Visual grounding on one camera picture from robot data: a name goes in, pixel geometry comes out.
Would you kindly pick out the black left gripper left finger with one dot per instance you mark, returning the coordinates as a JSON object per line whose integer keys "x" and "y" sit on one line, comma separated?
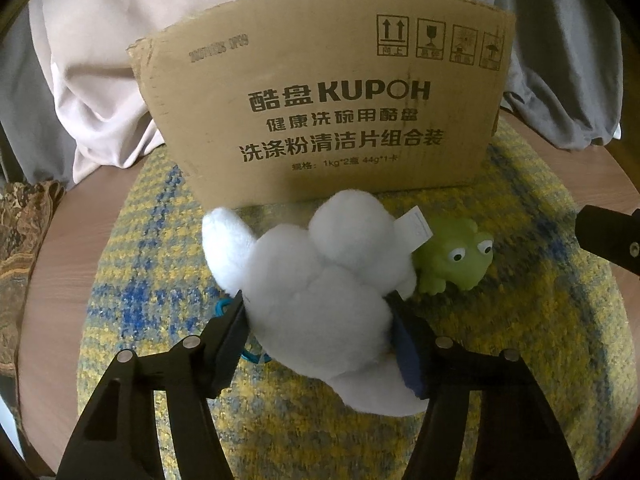
{"x": 117, "y": 436}

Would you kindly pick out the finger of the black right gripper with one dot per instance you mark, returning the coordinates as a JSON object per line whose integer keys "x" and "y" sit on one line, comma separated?
{"x": 610, "y": 234}

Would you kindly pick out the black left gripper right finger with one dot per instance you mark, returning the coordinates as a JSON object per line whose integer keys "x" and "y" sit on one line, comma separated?
{"x": 484, "y": 411}

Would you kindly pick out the white plush toy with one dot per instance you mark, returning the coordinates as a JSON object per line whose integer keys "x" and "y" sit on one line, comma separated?
{"x": 314, "y": 295}

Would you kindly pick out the green rubber frog toy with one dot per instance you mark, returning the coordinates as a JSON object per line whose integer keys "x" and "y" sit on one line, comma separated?
{"x": 458, "y": 252}

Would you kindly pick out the grey bed duvet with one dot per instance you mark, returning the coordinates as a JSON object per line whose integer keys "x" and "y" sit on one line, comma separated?
{"x": 565, "y": 81}

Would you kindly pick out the brown patterned fabric cushion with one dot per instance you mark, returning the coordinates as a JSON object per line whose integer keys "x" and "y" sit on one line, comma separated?
{"x": 26, "y": 214}

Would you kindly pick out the brown cardboard box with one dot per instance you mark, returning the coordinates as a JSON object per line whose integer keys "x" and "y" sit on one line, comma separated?
{"x": 275, "y": 101}

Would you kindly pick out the pale pink bed sheet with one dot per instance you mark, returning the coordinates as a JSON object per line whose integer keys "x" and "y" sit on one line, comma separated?
{"x": 82, "y": 47}

